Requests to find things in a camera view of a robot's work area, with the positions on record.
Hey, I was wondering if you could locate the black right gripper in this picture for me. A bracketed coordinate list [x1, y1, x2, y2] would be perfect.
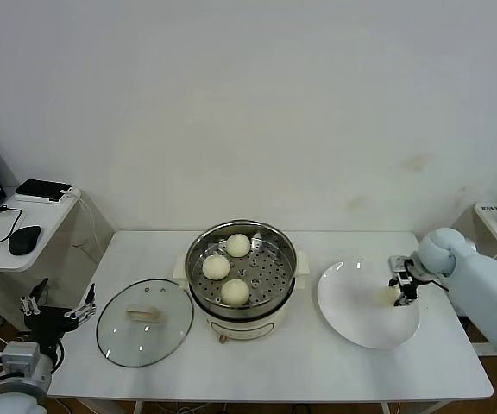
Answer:
[387, 267, 423, 309]

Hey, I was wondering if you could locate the white charging cable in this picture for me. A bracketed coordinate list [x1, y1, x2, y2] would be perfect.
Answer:
[72, 190, 104, 265]

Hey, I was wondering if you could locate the white side shelf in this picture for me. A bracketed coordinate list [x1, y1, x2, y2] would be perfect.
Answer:
[450, 201, 497, 360]

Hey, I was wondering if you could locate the cream electric cooker base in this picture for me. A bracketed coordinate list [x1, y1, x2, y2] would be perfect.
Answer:
[179, 275, 308, 346]

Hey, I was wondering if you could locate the white steamed baozi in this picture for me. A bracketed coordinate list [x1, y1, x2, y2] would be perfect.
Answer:
[201, 254, 232, 281]
[377, 286, 402, 307]
[224, 233, 252, 259]
[220, 278, 251, 309]

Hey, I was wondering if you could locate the stainless steel steamer basket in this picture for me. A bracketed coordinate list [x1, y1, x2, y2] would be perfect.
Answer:
[173, 219, 311, 314]

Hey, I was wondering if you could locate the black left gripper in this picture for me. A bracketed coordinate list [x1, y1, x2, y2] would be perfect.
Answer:
[19, 278, 98, 347]

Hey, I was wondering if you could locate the white power bank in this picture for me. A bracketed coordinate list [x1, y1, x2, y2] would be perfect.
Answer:
[15, 186, 82, 204]

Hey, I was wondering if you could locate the round glass lid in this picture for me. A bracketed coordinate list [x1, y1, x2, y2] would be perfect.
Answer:
[95, 278, 195, 369]

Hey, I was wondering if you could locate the white round plate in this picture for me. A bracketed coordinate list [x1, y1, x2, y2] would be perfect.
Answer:
[316, 258, 422, 351]

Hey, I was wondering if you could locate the black smartphone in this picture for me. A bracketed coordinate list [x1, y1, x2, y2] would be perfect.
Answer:
[14, 178, 74, 201]

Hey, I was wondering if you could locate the black computer mouse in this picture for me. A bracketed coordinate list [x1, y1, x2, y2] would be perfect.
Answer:
[7, 224, 42, 256]

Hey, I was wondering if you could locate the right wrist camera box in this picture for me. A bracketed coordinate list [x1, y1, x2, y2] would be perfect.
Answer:
[387, 254, 411, 286]

